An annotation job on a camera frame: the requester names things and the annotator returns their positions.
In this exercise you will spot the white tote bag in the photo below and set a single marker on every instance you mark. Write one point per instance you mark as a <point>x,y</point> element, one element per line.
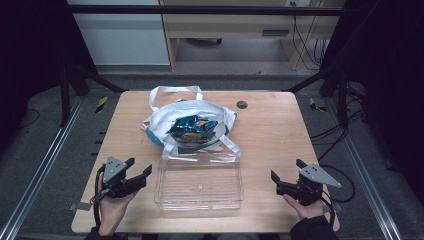
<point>160,120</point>

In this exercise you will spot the clear plastic container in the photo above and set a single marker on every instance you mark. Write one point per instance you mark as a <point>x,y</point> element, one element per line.
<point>200,190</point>

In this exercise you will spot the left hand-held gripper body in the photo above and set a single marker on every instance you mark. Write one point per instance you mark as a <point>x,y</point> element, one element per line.
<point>115,168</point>

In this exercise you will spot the blue snack packet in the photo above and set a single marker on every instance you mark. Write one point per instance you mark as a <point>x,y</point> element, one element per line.
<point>191,130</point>

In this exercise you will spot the black metal stand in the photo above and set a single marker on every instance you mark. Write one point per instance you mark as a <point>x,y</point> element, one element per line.
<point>342,100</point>
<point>65,100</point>

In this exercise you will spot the white cabinet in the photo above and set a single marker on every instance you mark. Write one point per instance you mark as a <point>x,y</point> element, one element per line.
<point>123,36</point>

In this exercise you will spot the black horizontal metal bar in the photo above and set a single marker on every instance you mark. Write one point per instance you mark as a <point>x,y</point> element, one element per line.
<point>200,10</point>

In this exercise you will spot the yellow black striped tape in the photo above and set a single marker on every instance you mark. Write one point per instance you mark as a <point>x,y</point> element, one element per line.
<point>315,105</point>
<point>101,104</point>

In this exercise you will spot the grey round table grommet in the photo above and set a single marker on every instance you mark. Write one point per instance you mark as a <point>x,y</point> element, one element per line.
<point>241,104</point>

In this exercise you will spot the aluminium floor rail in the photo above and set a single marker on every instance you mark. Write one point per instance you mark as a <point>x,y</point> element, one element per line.
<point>366,173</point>
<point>40,170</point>

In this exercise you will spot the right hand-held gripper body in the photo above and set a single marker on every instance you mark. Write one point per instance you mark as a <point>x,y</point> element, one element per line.
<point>315,175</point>

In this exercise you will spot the person's right hand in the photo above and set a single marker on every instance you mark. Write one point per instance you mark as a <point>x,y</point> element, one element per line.
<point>306,210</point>

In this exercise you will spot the black curtain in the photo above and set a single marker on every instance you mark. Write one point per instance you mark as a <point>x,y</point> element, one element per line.
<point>386,66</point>
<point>30,50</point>

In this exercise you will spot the grey tape piece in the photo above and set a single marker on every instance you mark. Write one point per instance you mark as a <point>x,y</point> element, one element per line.
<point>80,206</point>
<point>336,207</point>

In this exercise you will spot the person's left hand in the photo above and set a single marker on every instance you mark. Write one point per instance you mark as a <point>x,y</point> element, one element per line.
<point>111,210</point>

